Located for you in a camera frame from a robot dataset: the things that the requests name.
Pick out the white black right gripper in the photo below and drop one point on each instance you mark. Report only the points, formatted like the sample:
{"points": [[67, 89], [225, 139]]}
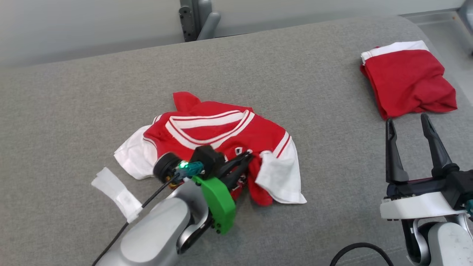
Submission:
{"points": [[417, 207]]}

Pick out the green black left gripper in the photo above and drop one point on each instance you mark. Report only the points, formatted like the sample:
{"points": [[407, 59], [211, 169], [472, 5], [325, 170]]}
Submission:
{"points": [[220, 207]]}

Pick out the red Bulls jersey white sleeves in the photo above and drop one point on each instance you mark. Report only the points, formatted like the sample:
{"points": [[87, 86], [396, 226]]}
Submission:
{"points": [[207, 133]]}

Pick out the red shorts with white stripe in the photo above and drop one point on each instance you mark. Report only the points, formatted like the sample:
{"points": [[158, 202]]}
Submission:
{"points": [[406, 81]]}

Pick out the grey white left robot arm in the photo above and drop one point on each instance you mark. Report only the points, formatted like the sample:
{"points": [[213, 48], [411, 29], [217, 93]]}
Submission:
{"points": [[155, 232]]}

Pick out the white tape strip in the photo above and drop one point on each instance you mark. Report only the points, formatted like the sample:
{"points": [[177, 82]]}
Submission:
{"points": [[118, 194]]}

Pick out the grey rounded tube foot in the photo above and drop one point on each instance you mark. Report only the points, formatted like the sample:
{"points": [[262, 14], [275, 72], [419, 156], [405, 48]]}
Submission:
{"points": [[208, 26]]}

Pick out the grey fabric sofa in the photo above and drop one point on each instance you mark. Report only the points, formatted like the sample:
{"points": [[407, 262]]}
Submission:
{"points": [[74, 111]]}

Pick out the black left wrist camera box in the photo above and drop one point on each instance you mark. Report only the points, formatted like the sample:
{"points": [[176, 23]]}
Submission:
{"points": [[208, 159]]}

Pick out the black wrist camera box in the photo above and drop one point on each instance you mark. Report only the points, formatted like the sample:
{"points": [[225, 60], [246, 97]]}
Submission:
{"points": [[463, 184], [208, 159]]}

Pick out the teal left camera connector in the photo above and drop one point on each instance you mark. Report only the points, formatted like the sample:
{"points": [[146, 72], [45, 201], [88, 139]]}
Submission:
{"points": [[190, 170]]}

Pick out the teal camera connector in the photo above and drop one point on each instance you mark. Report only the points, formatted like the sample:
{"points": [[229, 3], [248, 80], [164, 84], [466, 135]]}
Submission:
{"points": [[470, 208], [190, 170]]}

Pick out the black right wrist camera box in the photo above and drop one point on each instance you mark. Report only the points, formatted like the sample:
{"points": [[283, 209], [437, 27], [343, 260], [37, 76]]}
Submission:
{"points": [[463, 184]]}

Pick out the teal right camera connector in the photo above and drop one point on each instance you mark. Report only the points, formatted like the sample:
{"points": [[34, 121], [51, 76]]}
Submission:
{"points": [[470, 208]]}

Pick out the dark grey post bracket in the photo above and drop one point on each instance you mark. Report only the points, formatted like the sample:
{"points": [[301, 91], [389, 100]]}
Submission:
{"points": [[187, 24]]}

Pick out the grey metal post bracket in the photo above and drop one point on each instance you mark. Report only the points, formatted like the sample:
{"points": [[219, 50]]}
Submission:
{"points": [[202, 9]]}

